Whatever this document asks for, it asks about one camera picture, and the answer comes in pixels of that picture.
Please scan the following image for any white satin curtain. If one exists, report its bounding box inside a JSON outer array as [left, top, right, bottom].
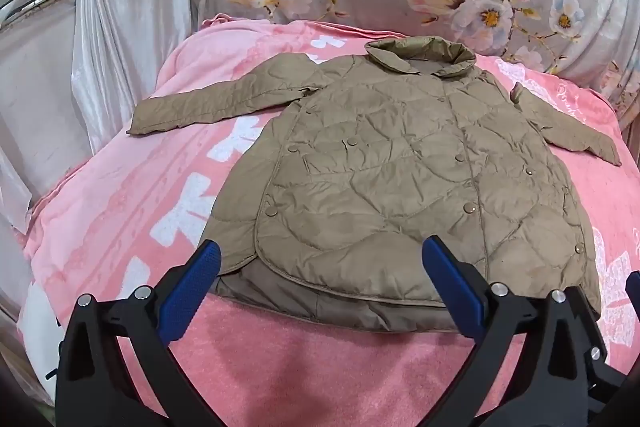
[[0, 0, 201, 323]]

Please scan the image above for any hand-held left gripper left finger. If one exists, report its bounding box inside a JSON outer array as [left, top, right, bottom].
[[54, 239, 236, 427]]

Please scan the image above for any tan quilted jacket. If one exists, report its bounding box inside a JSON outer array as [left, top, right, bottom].
[[126, 36, 622, 335]]

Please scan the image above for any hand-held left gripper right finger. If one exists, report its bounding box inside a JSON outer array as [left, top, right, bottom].
[[421, 235, 631, 427]]

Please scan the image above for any pink printed blanket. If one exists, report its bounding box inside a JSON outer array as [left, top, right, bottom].
[[17, 13, 640, 427]]

